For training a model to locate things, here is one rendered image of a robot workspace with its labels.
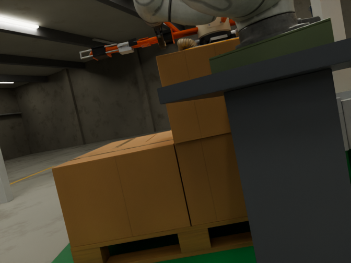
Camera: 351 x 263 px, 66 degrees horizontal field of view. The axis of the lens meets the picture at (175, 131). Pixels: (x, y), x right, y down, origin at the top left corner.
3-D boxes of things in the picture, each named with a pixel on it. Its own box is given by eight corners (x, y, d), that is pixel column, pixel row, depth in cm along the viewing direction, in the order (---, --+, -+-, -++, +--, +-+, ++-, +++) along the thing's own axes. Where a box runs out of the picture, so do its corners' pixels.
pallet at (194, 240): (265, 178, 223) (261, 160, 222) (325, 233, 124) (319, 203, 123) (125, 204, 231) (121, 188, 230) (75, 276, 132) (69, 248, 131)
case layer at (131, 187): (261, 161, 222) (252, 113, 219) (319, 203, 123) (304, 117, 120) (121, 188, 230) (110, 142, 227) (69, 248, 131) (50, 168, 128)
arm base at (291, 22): (330, 21, 63) (325, -3, 62) (235, 51, 70) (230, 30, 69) (314, 33, 80) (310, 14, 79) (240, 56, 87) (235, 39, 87)
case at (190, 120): (275, 115, 159) (263, 47, 156) (306, 117, 119) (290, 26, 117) (176, 135, 162) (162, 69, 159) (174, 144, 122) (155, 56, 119)
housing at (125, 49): (134, 52, 145) (132, 44, 145) (131, 49, 138) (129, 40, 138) (121, 55, 145) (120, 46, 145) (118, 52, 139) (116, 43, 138)
